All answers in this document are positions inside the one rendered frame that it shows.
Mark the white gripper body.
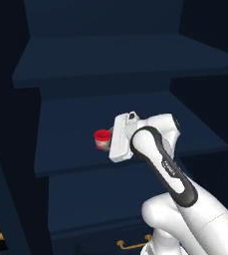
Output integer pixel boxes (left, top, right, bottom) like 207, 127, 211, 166
108, 113, 140, 164

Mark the red-lidded jam jar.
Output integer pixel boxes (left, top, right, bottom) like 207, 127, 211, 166
93, 128, 114, 151

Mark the navy cabinet shelf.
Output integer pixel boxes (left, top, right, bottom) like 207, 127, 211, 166
11, 33, 228, 90
33, 91, 228, 179

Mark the navy cabinet door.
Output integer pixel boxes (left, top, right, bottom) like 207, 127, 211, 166
0, 125, 32, 255

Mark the navy drawer front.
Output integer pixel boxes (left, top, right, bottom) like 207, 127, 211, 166
50, 217, 157, 255

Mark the gold drawer handle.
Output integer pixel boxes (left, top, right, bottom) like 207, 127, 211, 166
115, 233, 153, 251

